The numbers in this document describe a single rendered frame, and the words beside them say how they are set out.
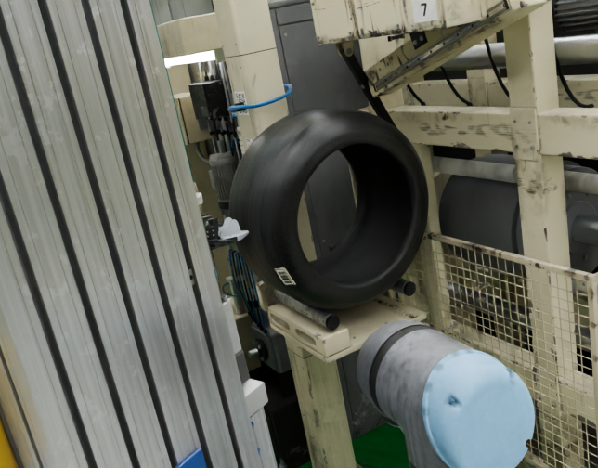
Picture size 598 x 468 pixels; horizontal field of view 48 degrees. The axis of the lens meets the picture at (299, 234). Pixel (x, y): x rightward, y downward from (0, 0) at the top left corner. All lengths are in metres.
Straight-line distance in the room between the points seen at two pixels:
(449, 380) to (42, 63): 0.49
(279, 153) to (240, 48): 0.44
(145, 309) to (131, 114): 0.20
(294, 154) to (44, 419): 1.23
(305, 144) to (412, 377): 1.15
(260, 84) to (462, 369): 1.55
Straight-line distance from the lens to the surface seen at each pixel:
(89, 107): 0.69
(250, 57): 2.12
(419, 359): 0.74
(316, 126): 1.83
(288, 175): 1.77
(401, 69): 2.10
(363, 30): 1.99
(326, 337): 1.94
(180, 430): 0.80
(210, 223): 1.78
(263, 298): 2.20
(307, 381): 2.42
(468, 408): 0.70
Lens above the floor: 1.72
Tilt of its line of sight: 17 degrees down
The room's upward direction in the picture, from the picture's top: 11 degrees counter-clockwise
